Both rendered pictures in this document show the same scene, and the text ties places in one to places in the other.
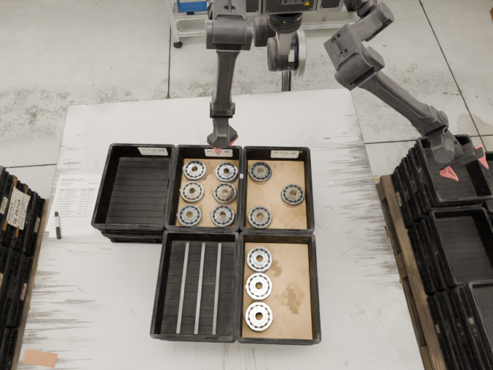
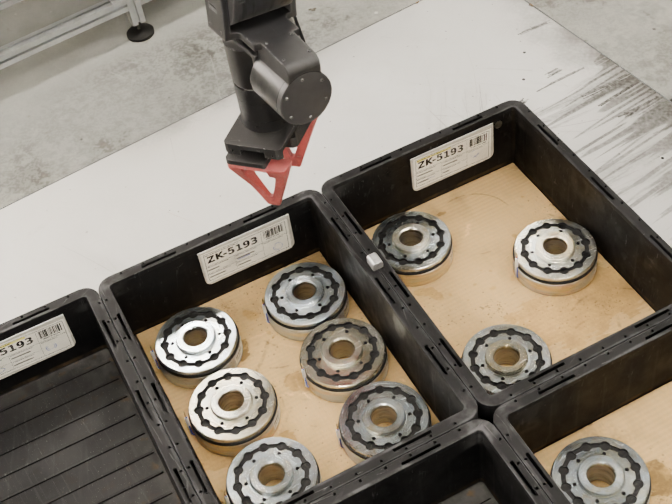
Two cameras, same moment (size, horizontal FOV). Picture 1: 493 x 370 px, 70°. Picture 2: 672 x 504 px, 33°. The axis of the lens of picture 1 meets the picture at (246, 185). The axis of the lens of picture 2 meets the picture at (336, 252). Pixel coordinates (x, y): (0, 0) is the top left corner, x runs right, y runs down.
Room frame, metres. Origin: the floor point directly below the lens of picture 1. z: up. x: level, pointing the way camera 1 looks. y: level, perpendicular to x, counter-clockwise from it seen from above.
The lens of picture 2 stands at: (-0.10, 0.40, 1.92)
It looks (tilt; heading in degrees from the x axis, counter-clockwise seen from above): 48 degrees down; 337
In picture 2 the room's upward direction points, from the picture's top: 10 degrees counter-clockwise
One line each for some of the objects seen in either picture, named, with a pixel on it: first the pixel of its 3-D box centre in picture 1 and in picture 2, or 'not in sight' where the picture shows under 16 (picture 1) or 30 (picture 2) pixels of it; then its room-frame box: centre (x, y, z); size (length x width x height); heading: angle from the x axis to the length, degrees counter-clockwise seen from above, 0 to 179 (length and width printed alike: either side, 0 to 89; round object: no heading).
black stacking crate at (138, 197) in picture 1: (139, 189); (39, 493); (0.67, 0.47, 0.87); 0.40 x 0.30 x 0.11; 177
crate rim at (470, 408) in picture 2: (205, 186); (276, 349); (0.66, 0.17, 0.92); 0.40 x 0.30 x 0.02; 177
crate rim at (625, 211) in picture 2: (276, 187); (503, 241); (0.64, -0.13, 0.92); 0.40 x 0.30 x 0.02; 177
